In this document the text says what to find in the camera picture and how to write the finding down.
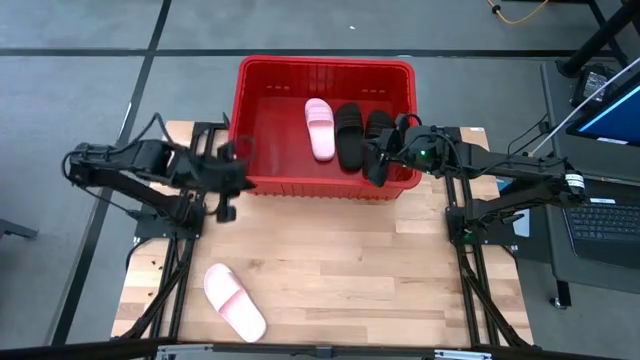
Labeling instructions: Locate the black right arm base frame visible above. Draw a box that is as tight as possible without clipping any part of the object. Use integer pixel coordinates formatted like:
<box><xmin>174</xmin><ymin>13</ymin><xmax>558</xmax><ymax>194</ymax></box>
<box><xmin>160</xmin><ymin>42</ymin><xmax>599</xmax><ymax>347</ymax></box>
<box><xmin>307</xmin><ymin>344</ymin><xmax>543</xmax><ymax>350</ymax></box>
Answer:
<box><xmin>442</xmin><ymin>127</ymin><xmax>534</xmax><ymax>349</ymax></box>

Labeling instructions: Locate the black left arm base frame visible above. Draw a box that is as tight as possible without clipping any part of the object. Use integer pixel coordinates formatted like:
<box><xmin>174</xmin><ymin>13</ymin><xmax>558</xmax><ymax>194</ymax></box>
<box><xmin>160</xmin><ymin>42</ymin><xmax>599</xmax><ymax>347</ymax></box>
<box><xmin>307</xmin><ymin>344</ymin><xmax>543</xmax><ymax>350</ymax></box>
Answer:
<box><xmin>117</xmin><ymin>119</ymin><xmax>236</xmax><ymax>346</ymax></box>

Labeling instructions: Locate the black slide sandal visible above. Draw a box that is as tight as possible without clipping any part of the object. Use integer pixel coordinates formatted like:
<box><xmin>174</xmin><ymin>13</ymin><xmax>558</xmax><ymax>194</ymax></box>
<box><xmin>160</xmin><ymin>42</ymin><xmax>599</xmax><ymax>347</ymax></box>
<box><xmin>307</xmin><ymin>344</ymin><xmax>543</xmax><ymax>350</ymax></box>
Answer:
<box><xmin>333</xmin><ymin>102</ymin><xmax>366</xmax><ymax>172</ymax></box>
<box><xmin>363</xmin><ymin>109</ymin><xmax>397</xmax><ymax>146</ymax></box>

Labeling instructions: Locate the black floor cable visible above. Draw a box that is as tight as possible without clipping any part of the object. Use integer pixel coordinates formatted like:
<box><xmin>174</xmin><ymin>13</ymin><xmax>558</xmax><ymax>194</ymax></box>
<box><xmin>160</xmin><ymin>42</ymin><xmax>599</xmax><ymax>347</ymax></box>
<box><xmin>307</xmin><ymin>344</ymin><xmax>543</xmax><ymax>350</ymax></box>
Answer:
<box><xmin>506</xmin><ymin>113</ymin><xmax>551</xmax><ymax>156</ymax></box>

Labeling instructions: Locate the yellow cable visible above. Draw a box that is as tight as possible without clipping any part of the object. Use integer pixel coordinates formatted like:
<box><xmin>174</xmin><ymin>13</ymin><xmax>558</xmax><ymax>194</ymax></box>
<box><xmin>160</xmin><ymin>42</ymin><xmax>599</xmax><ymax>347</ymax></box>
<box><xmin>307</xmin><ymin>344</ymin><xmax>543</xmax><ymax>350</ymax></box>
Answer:
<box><xmin>487</xmin><ymin>0</ymin><xmax>551</xmax><ymax>25</ymax></box>

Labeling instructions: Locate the black power adapter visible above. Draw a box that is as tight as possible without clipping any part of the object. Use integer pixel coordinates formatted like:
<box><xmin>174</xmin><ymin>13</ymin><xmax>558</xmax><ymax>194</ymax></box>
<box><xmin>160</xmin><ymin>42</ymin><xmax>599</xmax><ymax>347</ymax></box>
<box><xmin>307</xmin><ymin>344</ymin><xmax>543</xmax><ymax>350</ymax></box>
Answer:
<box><xmin>571</xmin><ymin>63</ymin><xmax>615</xmax><ymax>109</ymax></box>

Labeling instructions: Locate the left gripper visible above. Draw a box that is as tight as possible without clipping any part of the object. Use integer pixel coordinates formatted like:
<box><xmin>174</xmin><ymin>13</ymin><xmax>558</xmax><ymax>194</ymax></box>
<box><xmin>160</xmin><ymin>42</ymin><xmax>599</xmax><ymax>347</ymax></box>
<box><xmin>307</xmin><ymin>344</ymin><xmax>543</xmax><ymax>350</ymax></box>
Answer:
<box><xmin>197</xmin><ymin>142</ymin><xmax>257</xmax><ymax>224</ymax></box>

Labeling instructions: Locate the grey cart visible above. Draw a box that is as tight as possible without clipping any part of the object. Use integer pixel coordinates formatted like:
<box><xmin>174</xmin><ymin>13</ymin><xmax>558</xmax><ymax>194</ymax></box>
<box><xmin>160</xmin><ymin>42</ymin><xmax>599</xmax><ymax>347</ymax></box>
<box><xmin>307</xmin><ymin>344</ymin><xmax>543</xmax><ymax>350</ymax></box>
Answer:
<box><xmin>539</xmin><ymin>59</ymin><xmax>640</xmax><ymax>296</ymax></box>

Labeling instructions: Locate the black stand foot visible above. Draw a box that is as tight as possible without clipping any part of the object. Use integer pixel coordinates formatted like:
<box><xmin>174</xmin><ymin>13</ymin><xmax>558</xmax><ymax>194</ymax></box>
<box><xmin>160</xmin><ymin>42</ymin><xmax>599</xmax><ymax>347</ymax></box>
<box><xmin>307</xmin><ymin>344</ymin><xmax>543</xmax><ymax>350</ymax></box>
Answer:
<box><xmin>0</xmin><ymin>218</ymin><xmax>40</xmax><ymax>241</ymax></box>

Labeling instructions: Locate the black laptop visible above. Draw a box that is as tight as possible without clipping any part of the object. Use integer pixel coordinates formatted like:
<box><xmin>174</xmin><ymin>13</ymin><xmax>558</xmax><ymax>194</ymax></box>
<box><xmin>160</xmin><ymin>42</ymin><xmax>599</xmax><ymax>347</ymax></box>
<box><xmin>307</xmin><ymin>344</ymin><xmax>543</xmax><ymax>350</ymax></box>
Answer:
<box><xmin>562</xmin><ymin>177</ymin><xmax>640</xmax><ymax>271</ymax></box>

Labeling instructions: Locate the black tripod stand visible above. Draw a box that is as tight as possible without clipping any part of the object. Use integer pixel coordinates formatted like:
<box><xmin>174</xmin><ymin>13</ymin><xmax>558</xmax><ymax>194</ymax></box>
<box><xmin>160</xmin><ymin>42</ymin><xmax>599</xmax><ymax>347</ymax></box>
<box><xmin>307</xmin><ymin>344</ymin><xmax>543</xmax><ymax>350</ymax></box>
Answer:
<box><xmin>556</xmin><ymin>0</ymin><xmax>640</xmax><ymax>79</ymax></box>

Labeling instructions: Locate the black cart caster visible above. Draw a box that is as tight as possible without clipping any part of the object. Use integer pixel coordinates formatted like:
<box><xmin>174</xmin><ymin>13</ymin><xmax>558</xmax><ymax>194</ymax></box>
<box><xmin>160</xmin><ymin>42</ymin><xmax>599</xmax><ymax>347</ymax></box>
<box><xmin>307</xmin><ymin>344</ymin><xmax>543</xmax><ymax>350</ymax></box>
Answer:
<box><xmin>548</xmin><ymin>279</ymin><xmax>572</xmax><ymax>310</ymax></box>

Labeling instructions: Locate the red plastic bin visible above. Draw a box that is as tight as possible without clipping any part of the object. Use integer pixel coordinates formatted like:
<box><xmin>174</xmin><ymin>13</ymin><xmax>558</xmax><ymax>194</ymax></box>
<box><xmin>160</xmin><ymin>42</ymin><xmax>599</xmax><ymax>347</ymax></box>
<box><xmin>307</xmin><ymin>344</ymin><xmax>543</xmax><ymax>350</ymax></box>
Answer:
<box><xmin>228</xmin><ymin>54</ymin><xmax>424</xmax><ymax>202</ymax></box>

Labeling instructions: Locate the black camera rig bar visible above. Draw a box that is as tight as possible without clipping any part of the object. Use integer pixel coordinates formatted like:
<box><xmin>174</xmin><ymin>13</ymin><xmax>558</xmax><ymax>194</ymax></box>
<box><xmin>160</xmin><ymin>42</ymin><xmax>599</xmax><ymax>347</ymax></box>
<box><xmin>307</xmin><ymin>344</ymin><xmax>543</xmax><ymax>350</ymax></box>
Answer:
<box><xmin>0</xmin><ymin>338</ymin><xmax>640</xmax><ymax>360</ymax></box>

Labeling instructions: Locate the white rod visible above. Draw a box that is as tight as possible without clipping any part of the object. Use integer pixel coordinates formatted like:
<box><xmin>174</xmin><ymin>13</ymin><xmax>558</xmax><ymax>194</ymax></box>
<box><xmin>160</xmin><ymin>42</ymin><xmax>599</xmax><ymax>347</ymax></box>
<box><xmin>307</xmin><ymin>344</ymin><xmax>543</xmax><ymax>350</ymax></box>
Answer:
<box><xmin>531</xmin><ymin>56</ymin><xmax>640</xmax><ymax>156</ymax></box>

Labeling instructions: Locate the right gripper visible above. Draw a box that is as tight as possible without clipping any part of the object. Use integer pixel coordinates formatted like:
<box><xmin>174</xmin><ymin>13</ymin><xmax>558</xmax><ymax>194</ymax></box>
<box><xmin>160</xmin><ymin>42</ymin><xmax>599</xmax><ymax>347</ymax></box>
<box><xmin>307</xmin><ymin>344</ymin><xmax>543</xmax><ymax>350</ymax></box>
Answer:
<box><xmin>366</xmin><ymin>124</ymin><xmax>454</xmax><ymax>189</ymax></box>

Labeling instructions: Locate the pink slide sandal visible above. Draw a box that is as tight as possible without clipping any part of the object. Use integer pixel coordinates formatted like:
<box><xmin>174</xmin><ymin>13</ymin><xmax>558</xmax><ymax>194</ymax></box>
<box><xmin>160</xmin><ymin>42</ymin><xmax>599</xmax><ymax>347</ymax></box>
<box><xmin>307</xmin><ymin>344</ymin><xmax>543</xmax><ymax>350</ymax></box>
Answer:
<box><xmin>304</xmin><ymin>97</ymin><xmax>337</xmax><ymax>163</ymax></box>
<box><xmin>203</xmin><ymin>263</ymin><xmax>268</xmax><ymax>344</ymax></box>

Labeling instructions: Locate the monitor with blue screen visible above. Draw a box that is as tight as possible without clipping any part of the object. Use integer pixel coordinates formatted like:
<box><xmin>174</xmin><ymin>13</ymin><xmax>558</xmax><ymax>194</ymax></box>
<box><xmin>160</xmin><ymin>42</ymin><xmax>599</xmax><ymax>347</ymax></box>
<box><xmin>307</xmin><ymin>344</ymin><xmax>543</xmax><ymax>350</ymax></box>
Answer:
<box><xmin>566</xmin><ymin>69</ymin><xmax>640</xmax><ymax>149</ymax></box>

